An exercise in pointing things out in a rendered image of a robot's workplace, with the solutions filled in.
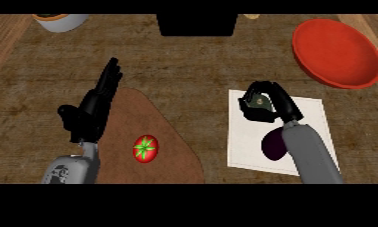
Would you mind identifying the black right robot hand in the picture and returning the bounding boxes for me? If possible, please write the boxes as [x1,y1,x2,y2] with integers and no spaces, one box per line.
[238,80,306,124]

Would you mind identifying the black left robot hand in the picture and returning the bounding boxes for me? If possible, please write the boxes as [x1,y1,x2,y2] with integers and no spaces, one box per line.
[56,57,124,144]

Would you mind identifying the dark green squash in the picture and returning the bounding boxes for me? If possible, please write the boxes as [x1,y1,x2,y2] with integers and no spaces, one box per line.
[248,93,273,111]

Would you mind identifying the white placemat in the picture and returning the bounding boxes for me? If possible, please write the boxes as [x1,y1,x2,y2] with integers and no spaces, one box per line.
[226,89,341,177]

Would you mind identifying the red bowl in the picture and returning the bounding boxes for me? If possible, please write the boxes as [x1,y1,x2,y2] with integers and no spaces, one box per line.
[291,18,378,90]

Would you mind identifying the brown cutting board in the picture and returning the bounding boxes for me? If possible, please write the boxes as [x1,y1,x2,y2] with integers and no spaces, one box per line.
[95,87,207,185]

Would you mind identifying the dark purple eggplant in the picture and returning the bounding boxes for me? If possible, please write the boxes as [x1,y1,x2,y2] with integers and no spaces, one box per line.
[260,127,290,162]

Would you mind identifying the red tomato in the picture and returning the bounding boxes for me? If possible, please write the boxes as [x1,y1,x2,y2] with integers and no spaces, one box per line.
[132,134,161,164]

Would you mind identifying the grey pot with orange rim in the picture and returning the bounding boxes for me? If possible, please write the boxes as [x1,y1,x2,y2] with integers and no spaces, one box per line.
[31,13,92,34]

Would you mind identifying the black appliance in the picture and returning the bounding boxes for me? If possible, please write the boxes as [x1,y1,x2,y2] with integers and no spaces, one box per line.
[155,13,239,37]

